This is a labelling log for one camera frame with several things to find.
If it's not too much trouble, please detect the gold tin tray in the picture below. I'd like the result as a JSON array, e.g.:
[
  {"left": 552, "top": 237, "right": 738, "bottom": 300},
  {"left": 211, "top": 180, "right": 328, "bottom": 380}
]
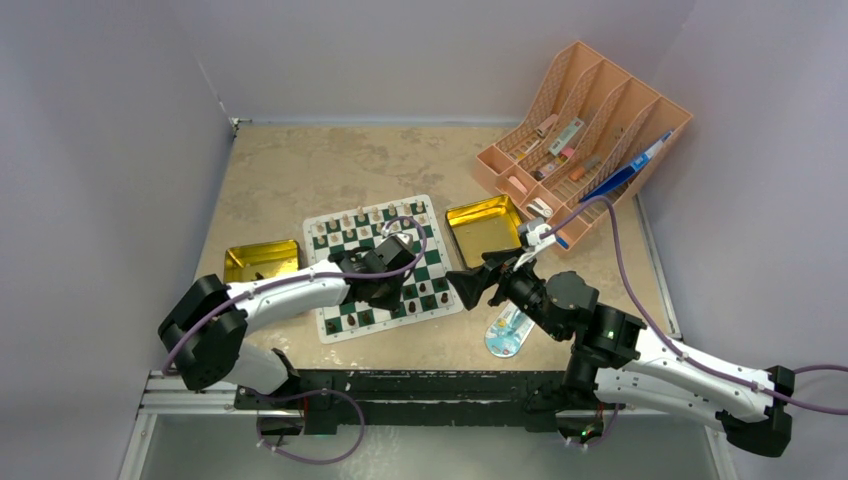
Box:
[
  {"left": 223, "top": 239, "right": 301, "bottom": 283},
  {"left": 445, "top": 195, "right": 522, "bottom": 268}
]

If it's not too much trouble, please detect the peach plastic file organizer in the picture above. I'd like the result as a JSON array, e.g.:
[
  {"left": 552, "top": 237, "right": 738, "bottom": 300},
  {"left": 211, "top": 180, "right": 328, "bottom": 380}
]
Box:
[{"left": 473, "top": 41, "right": 693, "bottom": 249}]

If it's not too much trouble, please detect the blue packaged toy blister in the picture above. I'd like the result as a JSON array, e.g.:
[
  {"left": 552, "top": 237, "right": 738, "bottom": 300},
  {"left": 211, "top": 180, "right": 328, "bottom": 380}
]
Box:
[{"left": 484, "top": 302, "right": 535, "bottom": 359}]

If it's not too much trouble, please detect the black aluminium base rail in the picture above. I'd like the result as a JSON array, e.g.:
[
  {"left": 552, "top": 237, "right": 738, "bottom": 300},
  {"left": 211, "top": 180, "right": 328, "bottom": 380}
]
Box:
[{"left": 135, "top": 368, "right": 637, "bottom": 439}]

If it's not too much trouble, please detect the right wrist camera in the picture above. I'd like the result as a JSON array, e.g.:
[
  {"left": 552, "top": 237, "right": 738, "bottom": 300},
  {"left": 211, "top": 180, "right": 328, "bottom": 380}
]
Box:
[{"left": 514, "top": 217, "right": 557, "bottom": 270}]

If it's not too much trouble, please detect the green white chess board mat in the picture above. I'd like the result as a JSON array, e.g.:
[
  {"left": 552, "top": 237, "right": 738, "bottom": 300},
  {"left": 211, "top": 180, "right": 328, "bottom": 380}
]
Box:
[{"left": 302, "top": 193, "right": 466, "bottom": 346}]

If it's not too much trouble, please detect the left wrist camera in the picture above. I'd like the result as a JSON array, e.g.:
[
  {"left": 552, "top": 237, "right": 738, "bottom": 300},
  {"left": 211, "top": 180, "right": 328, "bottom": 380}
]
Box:
[{"left": 380, "top": 222, "right": 414, "bottom": 245}]

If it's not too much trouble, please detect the purple cable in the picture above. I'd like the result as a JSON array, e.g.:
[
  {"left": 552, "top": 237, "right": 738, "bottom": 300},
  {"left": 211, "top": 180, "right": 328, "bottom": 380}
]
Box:
[
  {"left": 161, "top": 215, "right": 429, "bottom": 465},
  {"left": 546, "top": 195, "right": 848, "bottom": 417}
]

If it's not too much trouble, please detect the right gold tin tray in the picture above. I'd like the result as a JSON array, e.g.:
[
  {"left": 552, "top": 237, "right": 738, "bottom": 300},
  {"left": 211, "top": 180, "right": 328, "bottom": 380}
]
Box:
[{"left": 445, "top": 195, "right": 522, "bottom": 268}]

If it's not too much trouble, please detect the left gold tin tray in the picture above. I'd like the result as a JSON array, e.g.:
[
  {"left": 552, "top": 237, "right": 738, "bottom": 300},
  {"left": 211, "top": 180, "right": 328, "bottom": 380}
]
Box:
[{"left": 223, "top": 239, "right": 301, "bottom": 283}]

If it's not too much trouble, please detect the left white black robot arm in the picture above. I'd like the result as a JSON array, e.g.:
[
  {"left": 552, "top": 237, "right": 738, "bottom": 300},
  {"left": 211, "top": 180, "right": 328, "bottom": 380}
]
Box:
[{"left": 157, "top": 234, "right": 422, "bottom": 409}]

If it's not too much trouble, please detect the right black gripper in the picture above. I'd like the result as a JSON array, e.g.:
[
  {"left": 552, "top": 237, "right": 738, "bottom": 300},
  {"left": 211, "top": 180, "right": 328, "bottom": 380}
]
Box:
[{"left": 446, "top": 246, "right": 566, "bottom": 341}]

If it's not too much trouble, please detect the white stapler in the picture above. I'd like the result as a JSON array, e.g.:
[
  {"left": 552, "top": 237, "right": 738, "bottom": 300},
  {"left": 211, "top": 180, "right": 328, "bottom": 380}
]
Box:
[{"left": 523, "top": 197, "right": 556, "bottom": 222}]

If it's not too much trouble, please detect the teal white box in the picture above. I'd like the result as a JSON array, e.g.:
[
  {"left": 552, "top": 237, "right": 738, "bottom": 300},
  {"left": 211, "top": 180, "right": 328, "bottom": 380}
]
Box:
[{"left": 548, "top": 117, "right": 586, "bottom": 156}]

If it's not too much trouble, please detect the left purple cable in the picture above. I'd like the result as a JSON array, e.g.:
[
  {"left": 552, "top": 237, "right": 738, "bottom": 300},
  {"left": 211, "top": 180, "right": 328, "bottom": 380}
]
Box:
[{"left": 161, "top": 215, "right": 429, "bottom": 465}]

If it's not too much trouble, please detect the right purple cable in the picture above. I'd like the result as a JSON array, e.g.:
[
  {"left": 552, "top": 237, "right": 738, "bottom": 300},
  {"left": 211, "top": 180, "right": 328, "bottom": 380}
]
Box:
[{"left": 546, "top": 195, "right": 848, "bottom": 417}]

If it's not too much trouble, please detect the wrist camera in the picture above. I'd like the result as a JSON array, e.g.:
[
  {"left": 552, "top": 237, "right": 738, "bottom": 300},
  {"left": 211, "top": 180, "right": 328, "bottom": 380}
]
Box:
[
  {"left": 380, "top": 222, "right": 414, "bottom": 245},
  {"left": 514, "top": 217, "right": 557, "bottom": 270}
]

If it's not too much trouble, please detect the white chess pieces row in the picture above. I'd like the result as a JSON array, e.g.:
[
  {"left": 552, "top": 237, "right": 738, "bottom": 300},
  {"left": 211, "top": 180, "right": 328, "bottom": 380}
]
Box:
[{"left": 303, "top": 197, "right": 433, "bottom": 249}]

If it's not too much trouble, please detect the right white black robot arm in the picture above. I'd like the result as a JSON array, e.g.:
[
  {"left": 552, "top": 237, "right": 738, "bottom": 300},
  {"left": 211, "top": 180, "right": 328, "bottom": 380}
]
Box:
[{"left": 446, "top": 250, "right": 794, "bottom": 458}]

